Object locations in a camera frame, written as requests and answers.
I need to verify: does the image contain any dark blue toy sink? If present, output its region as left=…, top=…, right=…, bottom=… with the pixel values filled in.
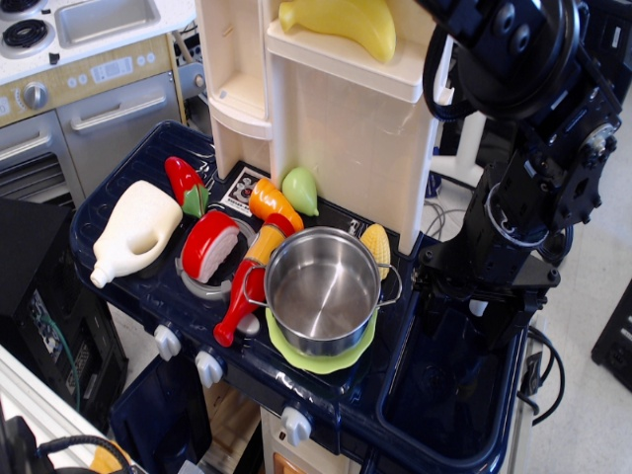
left=377, top=294, right=525, bottom=473

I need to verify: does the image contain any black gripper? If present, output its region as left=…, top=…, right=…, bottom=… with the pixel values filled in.
left=415, top=240, right=561, bottom=350

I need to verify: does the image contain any stainless steel pot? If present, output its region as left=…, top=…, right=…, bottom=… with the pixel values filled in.
left=258, top=226, right=403, bottom=356

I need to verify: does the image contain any cream toy kitchen shelf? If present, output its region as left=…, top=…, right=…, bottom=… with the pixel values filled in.
left=196, top=1, right=438, bottom=254

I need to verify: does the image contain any orange toy bottle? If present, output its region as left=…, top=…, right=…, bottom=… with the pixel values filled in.
left=245, top=213, right=295, bottom=265

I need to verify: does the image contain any black computer case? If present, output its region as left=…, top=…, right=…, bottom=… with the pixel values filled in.
left=1, top=198, right=128, bottom=432

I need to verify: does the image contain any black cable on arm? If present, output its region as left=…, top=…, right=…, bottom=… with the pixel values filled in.
left=423, top=19, right=478, bottom=122

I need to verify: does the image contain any white stove knob middle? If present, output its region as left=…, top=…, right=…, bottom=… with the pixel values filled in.
left=195, top=351, right=223, bottom=388

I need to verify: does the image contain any red toy chicken drumstick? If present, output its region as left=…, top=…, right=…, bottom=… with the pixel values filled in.
left=213, top=259, right=266, bottom=348

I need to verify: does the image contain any red and white sushi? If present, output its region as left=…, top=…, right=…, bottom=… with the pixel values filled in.
left=181, top=210, right=240, bottom=283

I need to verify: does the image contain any red toy chili pepper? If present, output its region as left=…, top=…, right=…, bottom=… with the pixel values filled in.
left=164, top=156, right=208, bottom=218

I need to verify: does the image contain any orange toy carrot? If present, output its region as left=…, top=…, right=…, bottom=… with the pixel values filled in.
left=249, top=178, right=304, bottom=232

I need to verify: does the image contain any green plastic plate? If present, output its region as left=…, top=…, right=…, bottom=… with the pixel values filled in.
left=265, top=309, right=378, bottom=375

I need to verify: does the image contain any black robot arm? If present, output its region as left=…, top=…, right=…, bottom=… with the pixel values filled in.
left=419, top=1, right=621, bottom=349

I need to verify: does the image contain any white stove knob left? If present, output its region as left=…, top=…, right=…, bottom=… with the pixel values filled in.
left=154, top=325, right=182, bottom=361

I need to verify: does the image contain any dark blue toy stove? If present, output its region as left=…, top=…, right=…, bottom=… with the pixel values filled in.
left=71, top=121, right=421, bottom=473

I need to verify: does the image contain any grey burner ring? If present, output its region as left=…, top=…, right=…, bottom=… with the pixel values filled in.
left=174, top=216, right=259, bottom=301

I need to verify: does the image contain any white stove knob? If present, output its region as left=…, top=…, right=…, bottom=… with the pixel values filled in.
left=280, top=407, right=312, bottom=447
left=195, top=351, right=223, bottom=388
left=154, top=325, right=182, bottom=361

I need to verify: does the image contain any white plastic jug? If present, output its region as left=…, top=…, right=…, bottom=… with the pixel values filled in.
left=90, top=180, right=183, bottom=288

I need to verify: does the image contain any yellow toy corn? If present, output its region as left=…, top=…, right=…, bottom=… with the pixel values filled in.
left=360, top=223, right=391, bottom=280

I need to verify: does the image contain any grey toy kitchen set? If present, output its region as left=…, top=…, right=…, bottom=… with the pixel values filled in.
left=1, top=1, right=196, bottom=206

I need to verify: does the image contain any green toy pear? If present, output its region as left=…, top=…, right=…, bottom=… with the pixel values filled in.
left=281, top=167, right=319, bottom=216

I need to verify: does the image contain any white stove knob right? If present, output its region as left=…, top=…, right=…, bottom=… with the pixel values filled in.
left=280, top=407, right=312, bottom=447

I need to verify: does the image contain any yellow toy banana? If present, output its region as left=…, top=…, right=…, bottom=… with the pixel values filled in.
left=277, top=0, right=397, bottom=63

